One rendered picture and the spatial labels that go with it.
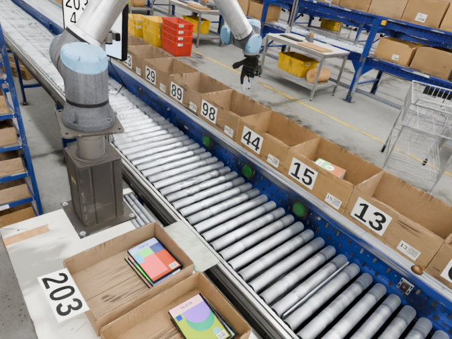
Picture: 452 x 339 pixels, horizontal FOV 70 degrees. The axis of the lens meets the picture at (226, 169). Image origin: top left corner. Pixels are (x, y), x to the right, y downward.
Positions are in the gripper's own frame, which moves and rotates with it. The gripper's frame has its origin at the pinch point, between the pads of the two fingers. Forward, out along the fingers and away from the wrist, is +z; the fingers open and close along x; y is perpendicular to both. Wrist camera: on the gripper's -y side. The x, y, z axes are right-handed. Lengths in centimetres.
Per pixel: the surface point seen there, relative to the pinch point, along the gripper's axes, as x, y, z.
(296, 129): 15.7, 28.0, 24.3
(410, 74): 412, 39, 94
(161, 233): -90, 18, 32
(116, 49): -36, -65, -19
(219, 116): -2.9, -16.7, 21.0
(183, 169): -39, -16, 42
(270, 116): 20.7, 7.3, 23.6
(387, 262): -40, 100, 41
